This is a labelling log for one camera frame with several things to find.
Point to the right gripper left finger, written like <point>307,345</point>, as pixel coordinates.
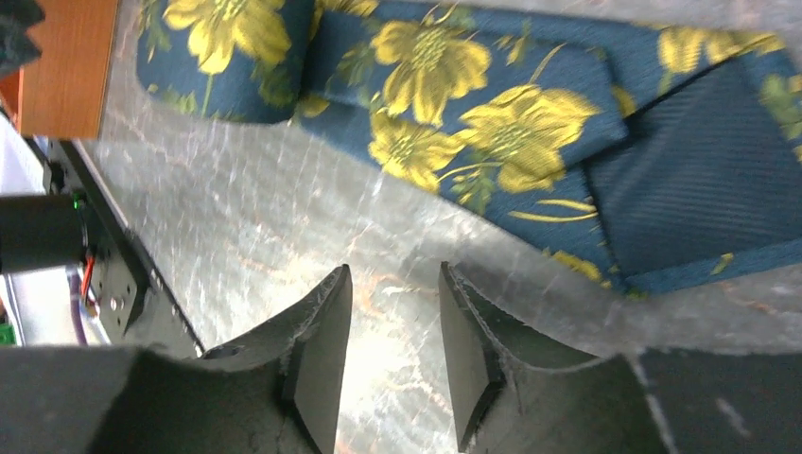
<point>287,372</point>

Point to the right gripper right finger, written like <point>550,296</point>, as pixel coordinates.
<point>515,390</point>

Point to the blue yellow floral tie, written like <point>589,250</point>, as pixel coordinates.
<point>647,157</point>

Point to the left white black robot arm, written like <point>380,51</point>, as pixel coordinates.
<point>40,232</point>

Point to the orange compartment tray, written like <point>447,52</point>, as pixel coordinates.
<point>62,93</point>

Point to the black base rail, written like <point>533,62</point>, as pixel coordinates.
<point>135,304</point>

